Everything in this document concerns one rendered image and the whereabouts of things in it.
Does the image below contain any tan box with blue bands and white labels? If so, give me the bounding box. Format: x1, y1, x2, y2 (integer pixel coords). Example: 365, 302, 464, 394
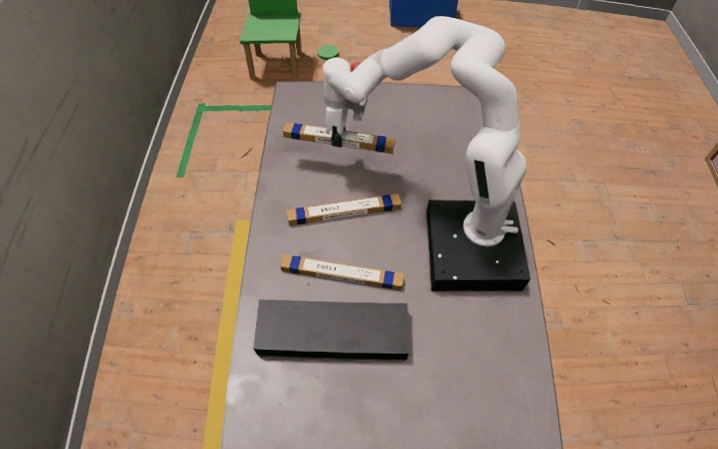
287, 194, 401, 225

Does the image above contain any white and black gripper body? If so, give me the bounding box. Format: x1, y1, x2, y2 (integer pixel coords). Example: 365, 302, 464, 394
325, 103, 348, 135

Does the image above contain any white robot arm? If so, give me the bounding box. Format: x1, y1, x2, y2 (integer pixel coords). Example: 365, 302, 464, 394
323, 17, 526, 246

